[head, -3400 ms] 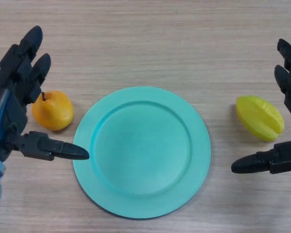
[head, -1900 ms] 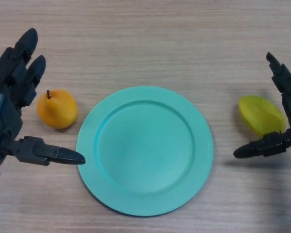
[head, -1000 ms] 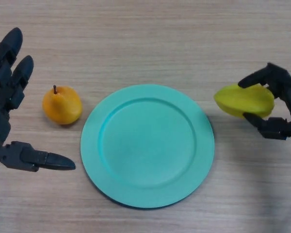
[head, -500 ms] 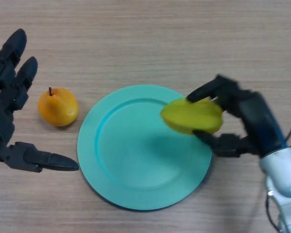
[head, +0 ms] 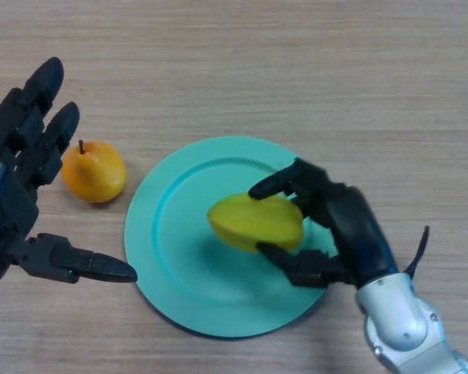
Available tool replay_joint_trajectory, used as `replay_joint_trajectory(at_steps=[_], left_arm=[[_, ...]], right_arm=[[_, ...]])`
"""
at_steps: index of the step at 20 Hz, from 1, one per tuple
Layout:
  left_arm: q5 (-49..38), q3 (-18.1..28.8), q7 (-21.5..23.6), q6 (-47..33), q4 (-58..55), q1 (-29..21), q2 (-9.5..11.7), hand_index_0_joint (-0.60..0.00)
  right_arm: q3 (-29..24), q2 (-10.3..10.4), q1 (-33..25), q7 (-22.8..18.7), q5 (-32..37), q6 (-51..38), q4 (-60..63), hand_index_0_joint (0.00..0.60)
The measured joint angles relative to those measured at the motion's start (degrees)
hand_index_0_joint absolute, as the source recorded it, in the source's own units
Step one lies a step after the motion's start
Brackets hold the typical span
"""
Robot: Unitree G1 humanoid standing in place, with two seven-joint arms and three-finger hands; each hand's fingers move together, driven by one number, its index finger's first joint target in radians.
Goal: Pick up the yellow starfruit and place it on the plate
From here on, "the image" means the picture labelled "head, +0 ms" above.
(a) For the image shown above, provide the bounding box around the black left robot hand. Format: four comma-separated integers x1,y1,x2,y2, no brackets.
0,57,138,285

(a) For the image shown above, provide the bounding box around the yellow starfruit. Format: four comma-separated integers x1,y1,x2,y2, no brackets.
206,191,304,254

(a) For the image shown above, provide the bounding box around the orange yellow pear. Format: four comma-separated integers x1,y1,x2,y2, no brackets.
61,139,127,204

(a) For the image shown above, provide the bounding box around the green round plate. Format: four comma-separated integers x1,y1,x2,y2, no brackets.
123,135,336,339

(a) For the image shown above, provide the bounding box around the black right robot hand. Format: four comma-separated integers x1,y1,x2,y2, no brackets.
248,157,399,290

